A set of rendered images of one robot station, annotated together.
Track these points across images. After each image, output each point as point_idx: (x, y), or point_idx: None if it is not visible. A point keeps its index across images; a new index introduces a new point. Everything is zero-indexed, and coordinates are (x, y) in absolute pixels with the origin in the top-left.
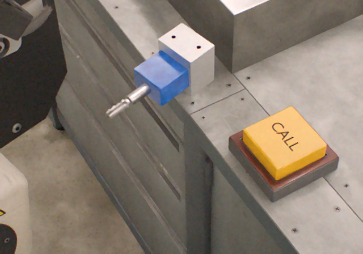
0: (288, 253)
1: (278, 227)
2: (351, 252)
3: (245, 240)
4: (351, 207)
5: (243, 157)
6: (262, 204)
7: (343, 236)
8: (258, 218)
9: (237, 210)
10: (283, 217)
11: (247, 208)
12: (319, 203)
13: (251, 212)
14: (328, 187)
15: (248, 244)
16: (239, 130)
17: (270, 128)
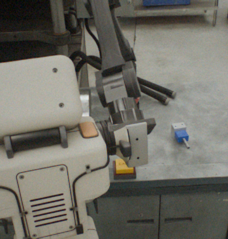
0: (148, 185)
1: (143, 180)
2: (158, 171)
3: (109, 219)
4: (146, 166)
5: (121, 176)
6: (135, 180)
7: (153, 170)
8: (133, 187)
9: (103, 211)
10: (141, 178)
11: (107, 206)
12: (141, 170)
13: (109, 206)
14: (138, 167)
15: (110, 218)
16: (109, 175)
17: (119, 165)
